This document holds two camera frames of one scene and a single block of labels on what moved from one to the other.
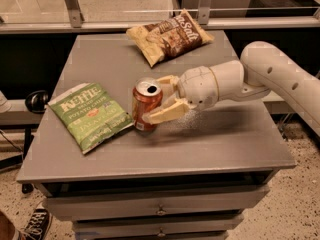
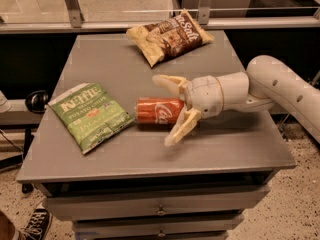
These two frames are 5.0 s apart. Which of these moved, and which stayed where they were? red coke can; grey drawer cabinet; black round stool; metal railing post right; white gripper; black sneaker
Moved: white gripper; red coke can
Stayed: black round stool; black sneaker; metal railing post right; grey drawer cabinet
